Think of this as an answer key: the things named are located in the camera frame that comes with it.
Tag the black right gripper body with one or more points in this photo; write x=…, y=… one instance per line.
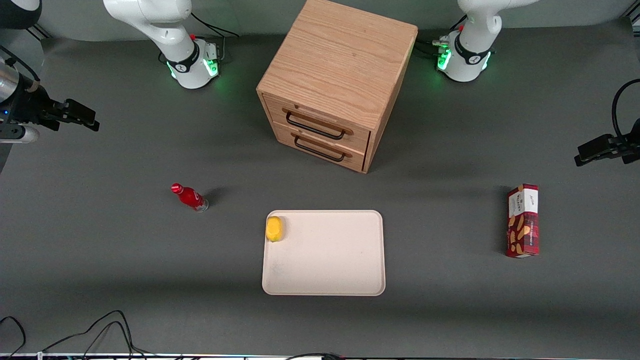
x=31, y=107

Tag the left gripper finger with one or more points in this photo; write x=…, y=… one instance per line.
x=600, y=157
x=597, y=145

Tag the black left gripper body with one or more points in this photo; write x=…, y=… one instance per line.
x=627, y=147

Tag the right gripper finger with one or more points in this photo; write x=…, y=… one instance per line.
x=82, y=125
x=77, y=111

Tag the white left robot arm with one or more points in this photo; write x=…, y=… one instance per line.
x=475, y=45

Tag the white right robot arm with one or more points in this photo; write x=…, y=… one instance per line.
x=165, y=30

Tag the wooden two-drawer cabinet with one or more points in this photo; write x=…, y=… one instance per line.
x=340, y=55

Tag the red cookie box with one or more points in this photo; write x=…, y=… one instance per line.
x=522, y=225

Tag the red bottle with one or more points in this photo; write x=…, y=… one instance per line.
x=190, y=197

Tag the yellow lemon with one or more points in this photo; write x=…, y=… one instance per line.
x=274, y=229

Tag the beige plastic tray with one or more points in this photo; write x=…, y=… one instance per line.
x=330, y=255

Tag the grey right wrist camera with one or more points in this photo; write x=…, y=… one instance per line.
x=20, y=134

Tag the dark metal frame rail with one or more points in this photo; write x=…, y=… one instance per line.
x=37, y=32
x=634, y=19

